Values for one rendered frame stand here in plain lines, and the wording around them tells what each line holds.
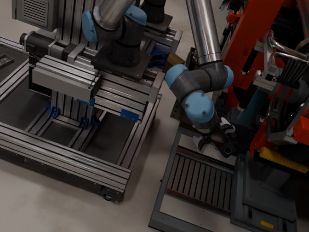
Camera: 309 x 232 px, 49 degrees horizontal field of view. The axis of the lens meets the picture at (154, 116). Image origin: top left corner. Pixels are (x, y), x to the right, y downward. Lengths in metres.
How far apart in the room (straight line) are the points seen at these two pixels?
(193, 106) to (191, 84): 0.08
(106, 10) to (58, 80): 0.40
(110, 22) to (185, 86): 0.45
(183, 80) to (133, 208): 1.15
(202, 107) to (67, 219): 1.18
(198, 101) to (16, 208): 1.27
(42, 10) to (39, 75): 0.33
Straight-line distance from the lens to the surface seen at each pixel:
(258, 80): 1.50
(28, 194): 1.96
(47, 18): 1.69
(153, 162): 2.21
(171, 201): 1.96
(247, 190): 2.02
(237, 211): 2.01
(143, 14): 1.40
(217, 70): 1.04
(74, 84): 1.46
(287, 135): 1.57
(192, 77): 0.97
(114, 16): 1.24
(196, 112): 0.89
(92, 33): 1.30
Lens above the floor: 1.61
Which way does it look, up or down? 39 degrees down
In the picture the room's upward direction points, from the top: 19 degrees clockwise
